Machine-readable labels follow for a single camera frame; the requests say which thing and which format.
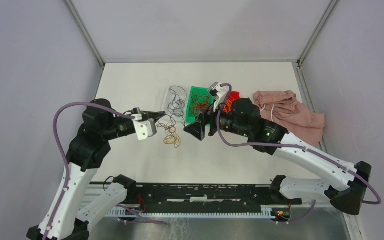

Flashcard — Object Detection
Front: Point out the green plastic bin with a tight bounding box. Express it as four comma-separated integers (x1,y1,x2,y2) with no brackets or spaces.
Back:
185,86,214,123

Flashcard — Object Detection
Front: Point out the white slotted cable duct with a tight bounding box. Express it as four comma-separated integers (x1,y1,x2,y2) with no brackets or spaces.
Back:
105,206,287,220

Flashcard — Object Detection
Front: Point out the yellow cable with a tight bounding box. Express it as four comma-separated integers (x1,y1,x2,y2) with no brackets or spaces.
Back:
222,97,238,114

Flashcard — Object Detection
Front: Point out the pink cloth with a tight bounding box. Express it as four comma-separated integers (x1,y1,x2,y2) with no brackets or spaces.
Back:
253,90,326,147

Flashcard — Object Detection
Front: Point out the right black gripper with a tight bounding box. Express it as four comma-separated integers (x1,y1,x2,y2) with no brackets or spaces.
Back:
183,98,251,141

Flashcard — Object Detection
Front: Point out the clear plastic bin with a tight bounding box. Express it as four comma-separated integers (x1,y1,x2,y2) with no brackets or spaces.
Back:
161,85,191,124

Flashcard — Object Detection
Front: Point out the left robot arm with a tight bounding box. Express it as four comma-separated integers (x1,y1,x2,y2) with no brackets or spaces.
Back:
26,98,166,240

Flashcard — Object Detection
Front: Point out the red cable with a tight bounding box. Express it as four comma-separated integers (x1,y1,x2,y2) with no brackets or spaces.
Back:
190,92,214,117

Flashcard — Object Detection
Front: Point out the red plastic bin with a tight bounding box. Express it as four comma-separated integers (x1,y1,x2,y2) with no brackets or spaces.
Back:
223,91,241,113

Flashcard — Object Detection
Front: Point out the cable pile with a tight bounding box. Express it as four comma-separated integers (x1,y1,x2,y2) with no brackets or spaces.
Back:
156,120,183,149

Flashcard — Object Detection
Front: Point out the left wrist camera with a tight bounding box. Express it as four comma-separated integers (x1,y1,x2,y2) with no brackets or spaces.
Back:
132,118,157,141

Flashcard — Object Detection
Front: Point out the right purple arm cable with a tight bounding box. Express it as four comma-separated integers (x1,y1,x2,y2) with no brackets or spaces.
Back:
215,83,382,225

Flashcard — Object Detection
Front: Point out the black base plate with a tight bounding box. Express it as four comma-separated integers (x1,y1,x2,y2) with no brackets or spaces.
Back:
105,182,303,215

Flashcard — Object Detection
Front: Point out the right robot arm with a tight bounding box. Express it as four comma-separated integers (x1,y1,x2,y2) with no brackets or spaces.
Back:
184,98,372,216

